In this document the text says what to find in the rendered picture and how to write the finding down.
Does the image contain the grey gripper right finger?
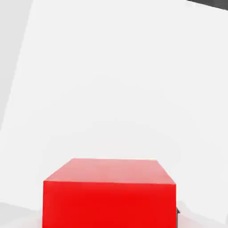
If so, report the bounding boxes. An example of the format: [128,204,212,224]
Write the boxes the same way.
[175,200,228,228]

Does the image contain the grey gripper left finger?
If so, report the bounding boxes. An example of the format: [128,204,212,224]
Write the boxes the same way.
[0,201,44,228]

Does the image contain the small red cube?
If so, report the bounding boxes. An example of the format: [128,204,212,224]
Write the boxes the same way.
[42,158,177,228]

